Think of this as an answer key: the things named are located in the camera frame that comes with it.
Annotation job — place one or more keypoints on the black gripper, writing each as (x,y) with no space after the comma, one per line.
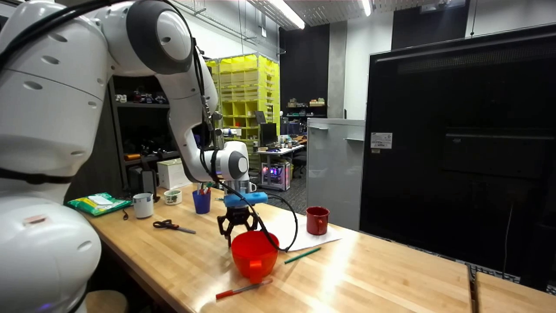
(236,217)

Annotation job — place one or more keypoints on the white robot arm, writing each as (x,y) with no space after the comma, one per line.
(55,68)

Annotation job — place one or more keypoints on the blue pen holder cup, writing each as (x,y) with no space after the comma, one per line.
(203,198)

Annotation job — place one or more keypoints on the orange red pen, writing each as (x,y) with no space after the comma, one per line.
(239,290)

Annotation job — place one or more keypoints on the white box on counter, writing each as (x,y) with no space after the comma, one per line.
(173,197)

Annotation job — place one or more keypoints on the green pen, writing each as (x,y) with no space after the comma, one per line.
(305,254)

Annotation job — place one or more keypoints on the large orange cup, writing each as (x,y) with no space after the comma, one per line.
(255,254)

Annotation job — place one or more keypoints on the white paper sheet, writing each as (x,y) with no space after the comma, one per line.
(300,238)

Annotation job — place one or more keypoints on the small dark red mug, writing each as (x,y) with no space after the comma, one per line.
(317,219)

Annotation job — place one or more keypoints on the white mug with green contents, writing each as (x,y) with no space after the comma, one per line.
(144,205)

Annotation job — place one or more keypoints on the grey metal cabinet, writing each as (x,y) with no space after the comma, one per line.
(335,167)

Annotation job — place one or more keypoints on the green wipes packet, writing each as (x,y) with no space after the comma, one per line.
(98,204)

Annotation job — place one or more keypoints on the yellow storage shelf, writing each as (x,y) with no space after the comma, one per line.
(250,94)

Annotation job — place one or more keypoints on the black rolling panel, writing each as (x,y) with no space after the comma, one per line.
(461,151)

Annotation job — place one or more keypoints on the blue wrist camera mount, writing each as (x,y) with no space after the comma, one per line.
(244,198)

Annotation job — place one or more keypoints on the black handled scissors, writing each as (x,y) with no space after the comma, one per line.
(171,224)

